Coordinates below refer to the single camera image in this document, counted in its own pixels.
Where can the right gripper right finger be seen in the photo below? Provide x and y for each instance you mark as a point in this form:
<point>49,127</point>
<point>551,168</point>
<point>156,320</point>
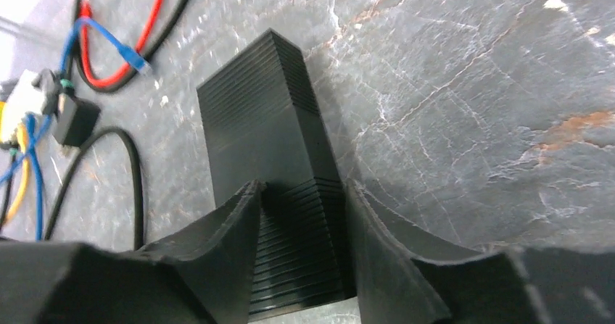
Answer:
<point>405,274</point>

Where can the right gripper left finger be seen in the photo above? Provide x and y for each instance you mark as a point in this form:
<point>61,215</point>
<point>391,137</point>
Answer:
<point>200,274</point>

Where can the black power adapter with cord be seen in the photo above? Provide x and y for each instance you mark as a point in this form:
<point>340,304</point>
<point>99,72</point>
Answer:
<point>75,117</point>

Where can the white network switch box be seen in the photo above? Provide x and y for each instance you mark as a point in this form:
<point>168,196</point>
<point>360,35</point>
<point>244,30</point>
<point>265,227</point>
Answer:
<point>26,97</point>

